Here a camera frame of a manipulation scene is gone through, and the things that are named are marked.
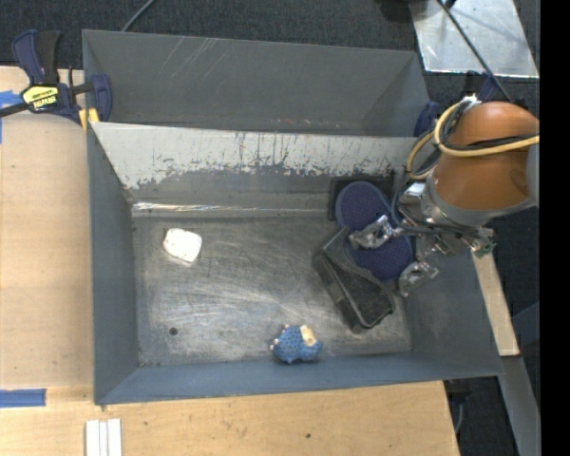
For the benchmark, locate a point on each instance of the black rectangular tray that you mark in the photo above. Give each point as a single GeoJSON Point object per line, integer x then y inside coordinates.
{"type": "Point", "coordinates": [361, 292]}

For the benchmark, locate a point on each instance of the dark blue dotted slipper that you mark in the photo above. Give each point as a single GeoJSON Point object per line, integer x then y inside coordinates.
{"type": "Point", "coordinates": [361, 204]}

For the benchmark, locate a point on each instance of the blue toy animal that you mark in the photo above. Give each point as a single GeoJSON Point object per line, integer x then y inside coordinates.
{"type": "Point", "coordinates": [294, 346]}

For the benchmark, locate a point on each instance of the white sponge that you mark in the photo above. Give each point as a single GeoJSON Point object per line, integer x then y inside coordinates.
{"type": "Point", "coordinates": [182, 244]}

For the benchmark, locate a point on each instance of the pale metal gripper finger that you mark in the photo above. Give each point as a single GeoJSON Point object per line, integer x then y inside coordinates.
{"type": "Point", "coordinates": [375, 234]}
{"type": "Point", "coordinates": [418, 273]}

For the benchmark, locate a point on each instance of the grey metal bin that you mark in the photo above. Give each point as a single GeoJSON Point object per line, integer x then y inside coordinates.
{"type": "Point", "coordinates": [247, 283]}

